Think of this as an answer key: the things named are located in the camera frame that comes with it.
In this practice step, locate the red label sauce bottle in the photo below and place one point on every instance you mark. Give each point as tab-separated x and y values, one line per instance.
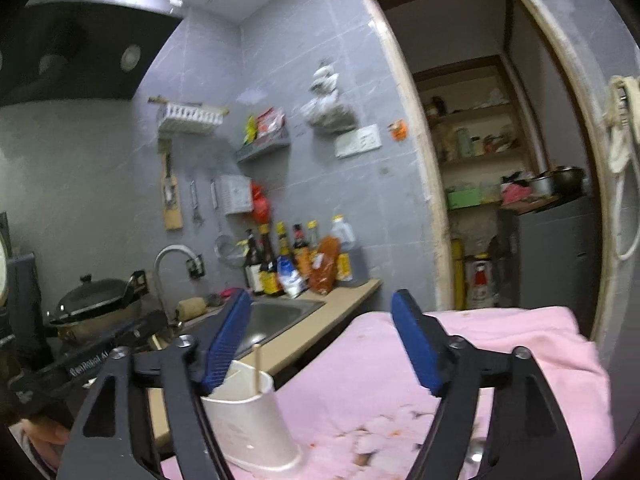
300	250

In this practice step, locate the white wall rack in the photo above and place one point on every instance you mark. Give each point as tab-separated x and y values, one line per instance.
190	115

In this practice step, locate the crumpled pink rag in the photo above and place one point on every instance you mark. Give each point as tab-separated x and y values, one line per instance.
516	194

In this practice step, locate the wooden chopstick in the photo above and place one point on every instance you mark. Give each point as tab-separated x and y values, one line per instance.
259	367

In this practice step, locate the white wall box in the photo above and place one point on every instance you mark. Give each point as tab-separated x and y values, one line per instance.
236	195

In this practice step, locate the blue white packet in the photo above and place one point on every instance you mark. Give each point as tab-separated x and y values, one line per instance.
290	277

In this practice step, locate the dark sauce bottle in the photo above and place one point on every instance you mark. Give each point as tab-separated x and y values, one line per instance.
252	270

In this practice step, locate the red white bag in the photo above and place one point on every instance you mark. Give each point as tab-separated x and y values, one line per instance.
481	282

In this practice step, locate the white wall socket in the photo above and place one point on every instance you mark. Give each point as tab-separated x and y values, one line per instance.
357	141

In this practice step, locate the steel sink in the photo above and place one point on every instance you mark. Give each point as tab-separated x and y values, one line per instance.
272	320

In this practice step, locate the clear yellow cap bottle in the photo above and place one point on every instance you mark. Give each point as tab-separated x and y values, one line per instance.
313	237

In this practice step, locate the door frame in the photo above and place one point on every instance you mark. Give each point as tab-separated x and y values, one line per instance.
430	160

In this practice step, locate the white utensil holder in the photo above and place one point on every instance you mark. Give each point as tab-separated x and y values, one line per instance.
250	430

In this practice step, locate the grey wall shelf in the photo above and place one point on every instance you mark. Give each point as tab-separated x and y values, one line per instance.
262	150

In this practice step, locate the orange seasoning bag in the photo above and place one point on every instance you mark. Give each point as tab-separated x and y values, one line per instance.
325	265

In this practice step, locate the cream rubber gloves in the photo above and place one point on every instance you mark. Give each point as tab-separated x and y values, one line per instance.
617	105

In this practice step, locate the large oil jug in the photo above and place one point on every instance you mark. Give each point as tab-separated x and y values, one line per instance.
350	260

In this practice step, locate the metal spoon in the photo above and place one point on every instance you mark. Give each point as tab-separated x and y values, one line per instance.
474	455

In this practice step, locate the pink cloth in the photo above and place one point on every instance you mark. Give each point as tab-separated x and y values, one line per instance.
360	370

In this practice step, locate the green box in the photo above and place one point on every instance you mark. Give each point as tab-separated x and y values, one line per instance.
464	198

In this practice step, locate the metal strainer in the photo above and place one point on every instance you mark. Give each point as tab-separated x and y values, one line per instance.
227	250

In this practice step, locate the wooden shelf unit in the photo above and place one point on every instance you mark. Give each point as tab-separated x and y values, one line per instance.
475	160

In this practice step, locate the snack packets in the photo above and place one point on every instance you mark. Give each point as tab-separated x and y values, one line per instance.
270	122

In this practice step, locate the person's left hand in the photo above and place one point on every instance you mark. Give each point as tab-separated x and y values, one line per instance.
45	440

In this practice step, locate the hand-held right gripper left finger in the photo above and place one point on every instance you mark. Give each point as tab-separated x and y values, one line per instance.
227	340

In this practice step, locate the hanging wooden board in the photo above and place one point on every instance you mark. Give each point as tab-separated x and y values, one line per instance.
171	200

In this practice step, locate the black wok with lid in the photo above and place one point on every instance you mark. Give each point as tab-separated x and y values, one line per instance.
92	300

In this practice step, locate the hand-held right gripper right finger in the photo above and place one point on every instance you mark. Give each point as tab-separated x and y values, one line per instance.
415	345

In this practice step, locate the yellow label sauce bottle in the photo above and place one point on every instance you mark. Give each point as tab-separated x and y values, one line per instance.
270	275

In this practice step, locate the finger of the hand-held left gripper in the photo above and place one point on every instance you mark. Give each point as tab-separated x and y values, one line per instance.
150	327

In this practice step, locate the black range hood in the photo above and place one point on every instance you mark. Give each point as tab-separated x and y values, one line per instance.
75	45

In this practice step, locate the grey cabinet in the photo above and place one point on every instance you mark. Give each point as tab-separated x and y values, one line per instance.
550	255

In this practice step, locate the loofah sponge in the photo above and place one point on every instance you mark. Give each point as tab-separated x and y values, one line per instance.
192	308

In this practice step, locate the orange wall hook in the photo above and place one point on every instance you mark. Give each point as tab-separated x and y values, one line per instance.
398	130

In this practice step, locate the hanging clear plastic bag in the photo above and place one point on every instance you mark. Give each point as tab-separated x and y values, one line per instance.
327	110

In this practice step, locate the metal pot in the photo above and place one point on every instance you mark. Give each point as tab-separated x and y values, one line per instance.
557	180

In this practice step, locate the hanging peeler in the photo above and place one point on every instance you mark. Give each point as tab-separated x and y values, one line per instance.
214	194

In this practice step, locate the hanging metal opener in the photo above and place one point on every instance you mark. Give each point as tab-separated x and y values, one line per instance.
196	205

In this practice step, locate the yellow container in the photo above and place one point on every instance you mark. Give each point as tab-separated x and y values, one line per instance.
457	275

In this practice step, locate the red plastic bag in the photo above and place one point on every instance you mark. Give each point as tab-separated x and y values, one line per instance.
261	207

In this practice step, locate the metal faucet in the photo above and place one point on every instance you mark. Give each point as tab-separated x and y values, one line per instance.
167	255

